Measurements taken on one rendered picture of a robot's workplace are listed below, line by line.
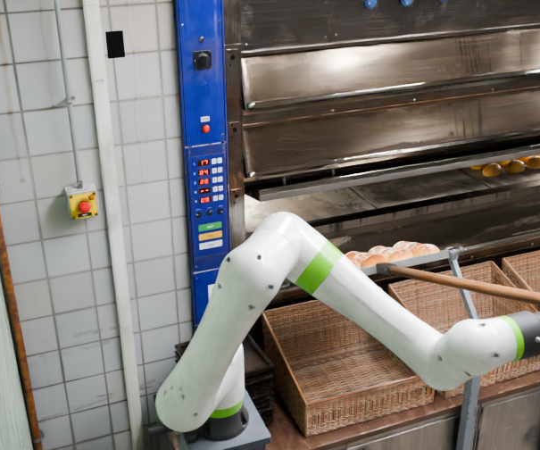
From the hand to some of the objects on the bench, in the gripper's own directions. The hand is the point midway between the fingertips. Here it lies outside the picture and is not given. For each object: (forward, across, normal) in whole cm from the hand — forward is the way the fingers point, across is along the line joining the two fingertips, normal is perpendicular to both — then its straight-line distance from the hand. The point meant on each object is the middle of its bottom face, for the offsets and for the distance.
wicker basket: (+3, +54, -149) cm, 158 cm away
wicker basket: (+62, +53, -149) cm, 170 cm away
